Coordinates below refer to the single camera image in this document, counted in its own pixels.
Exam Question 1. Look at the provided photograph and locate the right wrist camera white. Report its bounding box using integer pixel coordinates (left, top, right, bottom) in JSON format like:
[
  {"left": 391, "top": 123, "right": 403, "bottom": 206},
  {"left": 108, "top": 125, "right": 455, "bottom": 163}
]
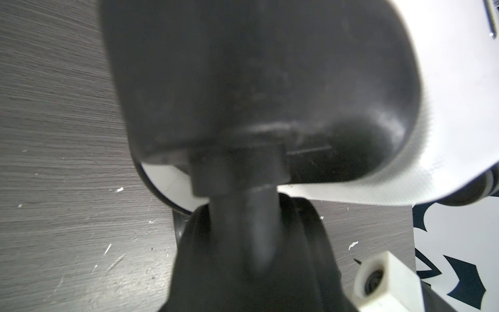
[{"left": 350, "top": 252, "right": 425, "bottom": 312}]

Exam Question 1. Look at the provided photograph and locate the black suitcase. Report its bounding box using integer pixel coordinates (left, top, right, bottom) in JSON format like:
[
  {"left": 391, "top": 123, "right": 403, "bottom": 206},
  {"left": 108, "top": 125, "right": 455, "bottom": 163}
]
[{"left": 99, "top": 1, "right": 498, "bottom": 311}]

